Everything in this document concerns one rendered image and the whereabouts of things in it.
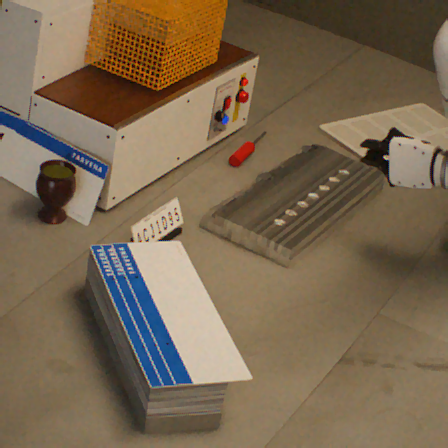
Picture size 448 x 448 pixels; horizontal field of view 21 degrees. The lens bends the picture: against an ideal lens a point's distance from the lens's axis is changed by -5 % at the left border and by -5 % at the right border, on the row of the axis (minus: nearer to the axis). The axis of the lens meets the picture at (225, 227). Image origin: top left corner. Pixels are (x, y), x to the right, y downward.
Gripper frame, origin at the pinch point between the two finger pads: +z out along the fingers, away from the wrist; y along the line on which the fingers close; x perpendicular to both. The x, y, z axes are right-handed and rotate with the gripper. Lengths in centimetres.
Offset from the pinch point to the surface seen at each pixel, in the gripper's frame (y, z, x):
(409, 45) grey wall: 43, 81, 212
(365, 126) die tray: 13, 23, 46
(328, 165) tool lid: 11.5, 17.5, 14.5
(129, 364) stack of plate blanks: 12, 7, -76
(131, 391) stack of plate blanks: 16, 6, -77
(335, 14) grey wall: 34, 113, 210
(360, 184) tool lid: 13.6, 8.6, 12.7
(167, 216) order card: 8.7, 30.0, -29.7
